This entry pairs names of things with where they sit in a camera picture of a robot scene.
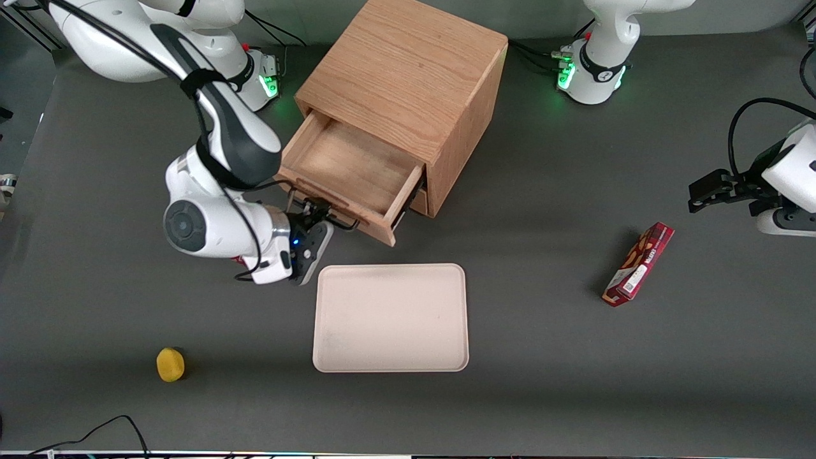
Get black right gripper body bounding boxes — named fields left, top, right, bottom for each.
left=286, top=201, right=328, bottom=254

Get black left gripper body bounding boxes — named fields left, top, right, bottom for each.
left=732, top=142, right=792, bottom=217

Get wooden drawer cabinet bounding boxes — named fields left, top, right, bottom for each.
left=295, top=0, right=510, bottom=219

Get red snack box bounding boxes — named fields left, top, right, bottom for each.
left=602, top=222, right=675, bottom=308

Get beige plastic tray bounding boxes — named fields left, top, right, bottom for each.
left=312, top=263, right=470, bottom=373

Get yellow lemon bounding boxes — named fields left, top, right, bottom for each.
left=156, top=347, right=186, bottom=383

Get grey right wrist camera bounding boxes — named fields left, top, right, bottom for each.
left=295, top=222, right=335, bottom=286

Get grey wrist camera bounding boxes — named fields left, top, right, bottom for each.
left=756, top=207, right=816, bottom=238
left=295, top=222, right=335, bottom=286

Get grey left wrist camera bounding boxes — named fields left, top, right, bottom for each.
left=756, top=207, right=816, bottom=238

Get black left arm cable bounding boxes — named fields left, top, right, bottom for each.
left=729, top=98, right=816, bottom=179

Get black right base cables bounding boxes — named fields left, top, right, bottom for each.
left=244, top=11, right=307, bottom=80

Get black base cables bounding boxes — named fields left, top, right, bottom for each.
left=509, top=19, right=597, bottom=72
left=244, top=11, right=307, bottom=80

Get black left base cables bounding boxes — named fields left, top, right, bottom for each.
left=509, top=19, right=597, bottom=72

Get black cable at table edge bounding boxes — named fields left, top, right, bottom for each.
left=25, top=415, right=151, bottom=457

